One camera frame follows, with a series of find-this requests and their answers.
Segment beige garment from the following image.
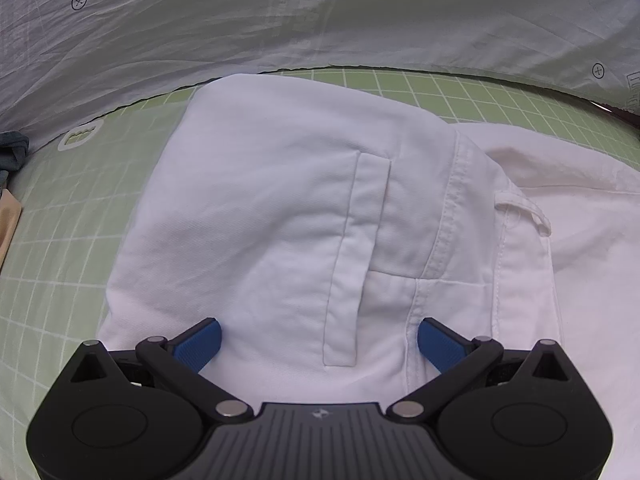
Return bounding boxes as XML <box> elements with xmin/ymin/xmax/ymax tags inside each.
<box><xmin>0</xmin><ymin>190</ymin><xmax>22</xmax><ymax>271</ymax></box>

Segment white pants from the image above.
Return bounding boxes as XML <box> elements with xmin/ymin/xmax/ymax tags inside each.
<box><xmin>97</xmin><ymin>74</ymin><xmax>640</xmax><ymax>480</ymax></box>

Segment grey printed sheet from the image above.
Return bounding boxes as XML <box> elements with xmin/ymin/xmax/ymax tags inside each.
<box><xmin>0</xmin><ymin>0</ymin><xmax>640</xmax><ymax>146</ymax></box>

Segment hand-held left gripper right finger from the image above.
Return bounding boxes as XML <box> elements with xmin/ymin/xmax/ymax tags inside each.
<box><xmin>390</xmin><ymin>317</ymin><xmax>573</xmax><ymax>420</ymax></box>

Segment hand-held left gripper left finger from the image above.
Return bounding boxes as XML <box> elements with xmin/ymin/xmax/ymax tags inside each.
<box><xmin>65</xmin><ymin>317</ymin><xmax>249</xmax><ymax>420</ymax></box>

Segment blue jeans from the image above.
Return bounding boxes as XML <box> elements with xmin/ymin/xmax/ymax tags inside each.
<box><xmin>0</xmin><ymin>131</ymin><xmax>30</xmax><ymax>186</ymax></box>

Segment green grid mat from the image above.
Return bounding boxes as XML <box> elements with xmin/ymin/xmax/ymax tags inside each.
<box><xmin>0</xmin><ymin>65</ymin><xmax>640</xmax><ymax>480</ymax></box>

